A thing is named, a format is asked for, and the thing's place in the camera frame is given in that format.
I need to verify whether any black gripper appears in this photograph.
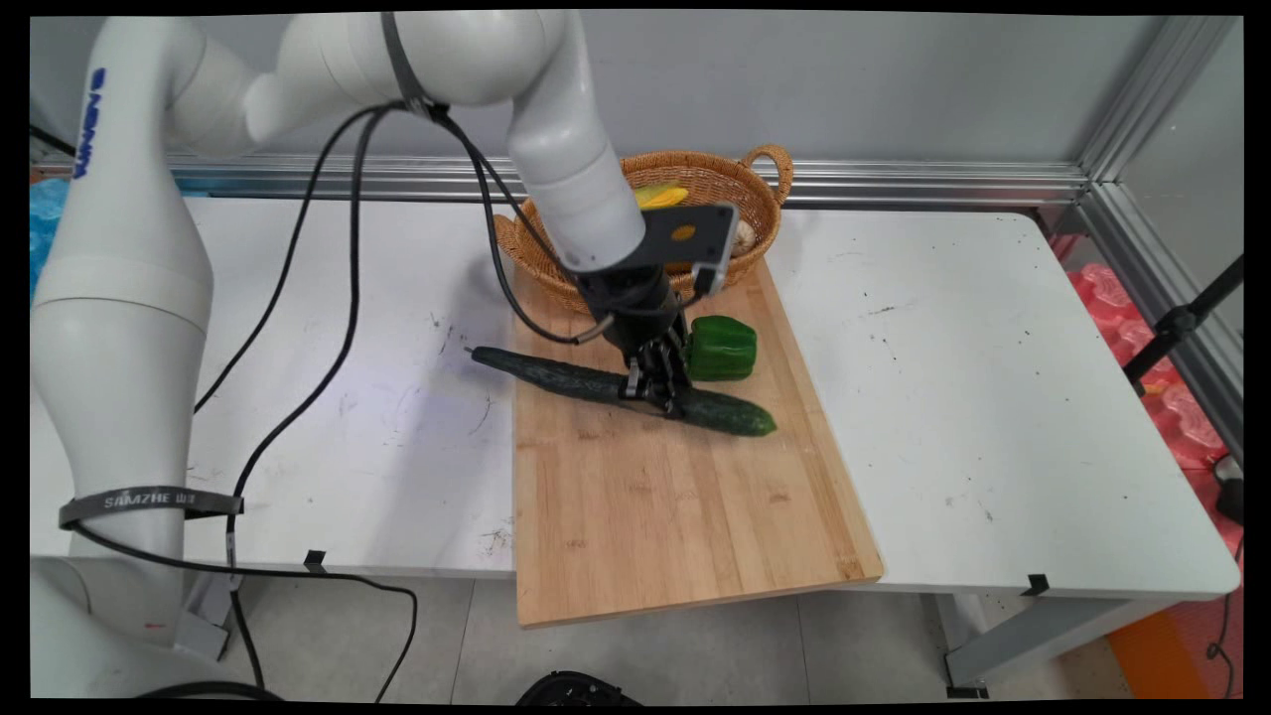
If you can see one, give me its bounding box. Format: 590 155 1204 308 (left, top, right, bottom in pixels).
574 264 697 420

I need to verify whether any long dark green cucumber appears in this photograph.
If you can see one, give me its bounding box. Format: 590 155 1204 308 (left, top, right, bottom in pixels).
469 345 778 439

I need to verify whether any green bell pepper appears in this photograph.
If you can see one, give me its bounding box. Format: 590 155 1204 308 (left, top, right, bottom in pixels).
684 315 760 383

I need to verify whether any bamboo cutting board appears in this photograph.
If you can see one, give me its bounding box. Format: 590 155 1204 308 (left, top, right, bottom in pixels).
511 260 886 631

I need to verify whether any woven wicker basket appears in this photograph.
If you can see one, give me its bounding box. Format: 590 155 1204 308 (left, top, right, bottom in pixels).
493 144 796 319

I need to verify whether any black round object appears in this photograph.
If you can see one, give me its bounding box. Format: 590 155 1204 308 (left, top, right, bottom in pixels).
515 670 643 707

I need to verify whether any grey table leg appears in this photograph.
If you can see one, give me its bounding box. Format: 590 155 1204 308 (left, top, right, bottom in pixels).
941 593 1185 698

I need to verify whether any red foam sheet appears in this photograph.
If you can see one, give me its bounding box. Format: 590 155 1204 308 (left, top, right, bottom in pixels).
1062 261 1244 473

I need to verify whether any black tripod stand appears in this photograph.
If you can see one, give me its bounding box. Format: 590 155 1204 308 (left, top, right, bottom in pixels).
1121 255 1244 390

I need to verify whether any orange floor mat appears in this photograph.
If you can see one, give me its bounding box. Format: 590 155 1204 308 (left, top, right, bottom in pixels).
1105 586 1244 700

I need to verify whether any small black device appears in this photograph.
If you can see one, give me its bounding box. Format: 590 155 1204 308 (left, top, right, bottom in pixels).
1212 455 1244 528

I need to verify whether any blue foam sheet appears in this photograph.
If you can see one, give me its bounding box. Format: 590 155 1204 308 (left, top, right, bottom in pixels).
30 177 71 299

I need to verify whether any short cable with metal plug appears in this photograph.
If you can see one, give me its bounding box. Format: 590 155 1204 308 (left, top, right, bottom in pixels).
467 149 615 347

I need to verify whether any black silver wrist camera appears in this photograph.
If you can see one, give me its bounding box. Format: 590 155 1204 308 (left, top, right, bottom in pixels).
635 202 742 297

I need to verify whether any long aluminium frame rail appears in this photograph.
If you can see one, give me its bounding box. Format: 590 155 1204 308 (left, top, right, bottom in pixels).
30 150 1090 211

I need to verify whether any grey SAMZHE velcro strap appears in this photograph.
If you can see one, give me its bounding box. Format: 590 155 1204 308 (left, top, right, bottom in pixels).
57 486 245 531

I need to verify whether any aluminium frame corner post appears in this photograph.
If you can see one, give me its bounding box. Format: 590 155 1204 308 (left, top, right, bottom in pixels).
1076 15 1244 463

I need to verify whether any thin black floor cable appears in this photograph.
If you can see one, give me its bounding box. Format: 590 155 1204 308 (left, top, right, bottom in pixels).
1204 536 1244 698

